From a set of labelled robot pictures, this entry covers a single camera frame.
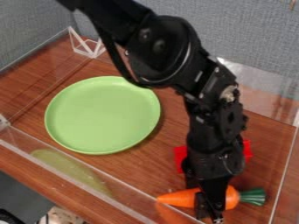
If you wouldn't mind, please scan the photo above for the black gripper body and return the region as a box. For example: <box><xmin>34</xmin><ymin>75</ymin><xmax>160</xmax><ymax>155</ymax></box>
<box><xmin>181</xmin><ymin>136</ymin><xmax>245</xmax><ymax>188</ymax></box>

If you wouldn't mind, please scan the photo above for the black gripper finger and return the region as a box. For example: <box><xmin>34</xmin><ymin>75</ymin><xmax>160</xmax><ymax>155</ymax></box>
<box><xmin>193</xmin><ymin>176</ymin><xmax>230</xmax><ymax>224</ymax></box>

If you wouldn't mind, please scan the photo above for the orange toy carrot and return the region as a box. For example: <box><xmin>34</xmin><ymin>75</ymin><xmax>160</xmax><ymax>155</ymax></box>
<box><xmin>156</xmin><ymin>185</ymin><xmax>266</xmax><ymax>210</ymax></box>

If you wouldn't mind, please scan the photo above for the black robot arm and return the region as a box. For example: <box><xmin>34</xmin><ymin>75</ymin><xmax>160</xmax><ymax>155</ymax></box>
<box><xmin>56</xmin><ymin>0</ymin><xmax>248</xmax><ymax>224</ymax></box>

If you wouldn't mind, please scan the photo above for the green plastic plate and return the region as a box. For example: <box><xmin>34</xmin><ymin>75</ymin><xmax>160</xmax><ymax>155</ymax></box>
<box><xmin>44</xmin><ymin>76</ymin><xmax>161</xmax><ymax>155</ymax></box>

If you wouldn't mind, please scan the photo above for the red toy pepper block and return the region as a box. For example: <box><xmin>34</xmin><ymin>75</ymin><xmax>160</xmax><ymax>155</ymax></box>
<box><xmin>172</xmin><ymin>139</ymin><xmax>253</xmax><ymax>173</ymax></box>

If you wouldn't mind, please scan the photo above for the clear acrylic enclosure wall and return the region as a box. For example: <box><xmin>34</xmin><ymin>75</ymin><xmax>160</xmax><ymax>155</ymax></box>
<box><xmin>0</xmin><ymin>31</ymin><xmax>299</xmax><ymax>224</ymax></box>

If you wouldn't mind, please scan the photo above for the clear acrylic corner bracket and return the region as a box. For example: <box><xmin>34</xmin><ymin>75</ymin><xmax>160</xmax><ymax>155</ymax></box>
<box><xmin>68</xmin><ymin>26</ymin><xmax>106</xmax><ymax>59</ymax></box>

